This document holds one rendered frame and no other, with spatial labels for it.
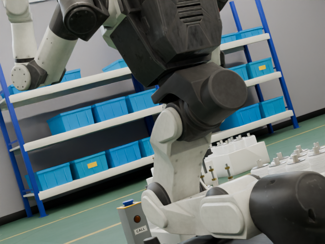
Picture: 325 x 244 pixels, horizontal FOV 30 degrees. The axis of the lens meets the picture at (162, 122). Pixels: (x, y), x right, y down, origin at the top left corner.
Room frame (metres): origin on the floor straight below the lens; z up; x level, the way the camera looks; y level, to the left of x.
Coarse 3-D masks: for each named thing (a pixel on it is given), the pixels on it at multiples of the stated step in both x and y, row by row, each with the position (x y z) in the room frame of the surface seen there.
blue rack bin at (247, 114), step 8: (256, 104) 7.80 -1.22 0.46; (240, 112) 7.68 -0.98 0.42; (248, 112) 7.74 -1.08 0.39; (256, 112) 7.80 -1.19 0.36; (224, 120) 7.92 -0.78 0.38; (232, 120) 7.77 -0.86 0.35; (240, 120) 7.67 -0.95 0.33; (248, 120) 7.73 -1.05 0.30; (256, 120) 7.79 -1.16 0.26; (224, 128) 7.98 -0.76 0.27
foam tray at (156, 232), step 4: (156, 228) 2.31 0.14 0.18; (152, 232) 2.27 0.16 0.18; (156, 232) 2.24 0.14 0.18; (160, 232) 2.21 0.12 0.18; (164, 232) 2.18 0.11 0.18; (152, 236) 2.28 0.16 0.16; (160, 236) 2.21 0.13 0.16; (164, 236) 2.18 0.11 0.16; (168, 236) 2.15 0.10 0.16; (172, 236) 2.13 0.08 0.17; (176, 236) 2.10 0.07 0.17; (180, 236) 2.08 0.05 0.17; (184, 236) 2.09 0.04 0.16; (188, 236) 2.09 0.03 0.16; (192, 236) 2.10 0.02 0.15; (160, 240) 2.22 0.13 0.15; (164, 240) 2.19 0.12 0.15; (168, 240) 2.16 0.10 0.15; (172, 240) 2.13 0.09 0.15; (176, 240) 2.11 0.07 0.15; (180, 240) 2.08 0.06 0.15; (184, 240) 2.09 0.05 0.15
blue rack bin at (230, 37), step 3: (231, 33) 7.81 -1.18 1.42; (234, 33) 7.83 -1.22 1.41; (222, 36) 7.74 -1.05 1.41; (225, 36) 7.77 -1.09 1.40; (228, 36) 7.79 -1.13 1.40; (231, 36) 7.81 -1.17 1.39; (234, 36) 7.83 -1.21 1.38; (222, 39) 7.75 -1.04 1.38; (225, 39) 7.77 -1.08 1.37; (228, 39) 7.79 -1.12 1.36; (231, 39) 7.81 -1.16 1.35; (234, 39) 7.83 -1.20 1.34; (222, 42) 7.75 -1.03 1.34; (225, 42) 7.77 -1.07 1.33; (228, 42) 7.79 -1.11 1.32
